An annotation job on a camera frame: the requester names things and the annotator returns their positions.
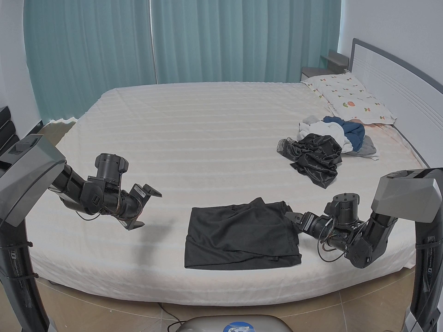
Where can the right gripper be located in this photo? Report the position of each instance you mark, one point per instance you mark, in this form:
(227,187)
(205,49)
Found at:
(313,225)

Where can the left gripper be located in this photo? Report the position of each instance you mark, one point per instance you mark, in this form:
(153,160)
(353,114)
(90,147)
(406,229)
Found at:
(129,206)

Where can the black T-shirt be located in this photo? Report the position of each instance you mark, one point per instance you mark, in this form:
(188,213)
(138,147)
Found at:
(238,233)

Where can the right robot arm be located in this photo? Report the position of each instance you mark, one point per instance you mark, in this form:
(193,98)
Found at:
(405,192)

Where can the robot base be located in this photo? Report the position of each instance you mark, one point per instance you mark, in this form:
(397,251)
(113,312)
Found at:
(207,325)

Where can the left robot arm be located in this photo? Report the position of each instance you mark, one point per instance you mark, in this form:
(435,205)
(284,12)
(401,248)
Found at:
(27,171)

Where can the bed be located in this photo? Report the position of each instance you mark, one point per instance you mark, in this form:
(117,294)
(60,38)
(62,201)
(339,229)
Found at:
(207,133)

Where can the black satin garment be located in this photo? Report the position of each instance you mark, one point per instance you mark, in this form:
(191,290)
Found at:
(316,157)

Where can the grey garment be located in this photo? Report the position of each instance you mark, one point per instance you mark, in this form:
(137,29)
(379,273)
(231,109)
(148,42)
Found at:
(368,149)
(310,119)

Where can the white garment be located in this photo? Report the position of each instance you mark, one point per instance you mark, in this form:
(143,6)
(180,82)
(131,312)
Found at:
(328,131)

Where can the dark blue garment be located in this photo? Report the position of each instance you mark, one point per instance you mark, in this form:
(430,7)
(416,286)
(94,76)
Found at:
(354,131)

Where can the white printed pillow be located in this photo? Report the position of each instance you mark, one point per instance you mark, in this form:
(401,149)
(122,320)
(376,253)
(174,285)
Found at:
(349,97)

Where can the grey bedside table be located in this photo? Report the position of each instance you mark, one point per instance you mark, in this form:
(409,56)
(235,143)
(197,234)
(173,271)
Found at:
(313,72)

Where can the black chest of drawers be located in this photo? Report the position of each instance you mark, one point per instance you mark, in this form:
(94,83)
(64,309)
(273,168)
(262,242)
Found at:
(7,126)

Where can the blue-green curtain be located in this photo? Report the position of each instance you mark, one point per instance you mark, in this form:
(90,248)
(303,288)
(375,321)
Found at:
(242,29)
(86,47)

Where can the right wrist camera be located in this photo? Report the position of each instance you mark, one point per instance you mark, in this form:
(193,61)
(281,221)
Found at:
(328,209)

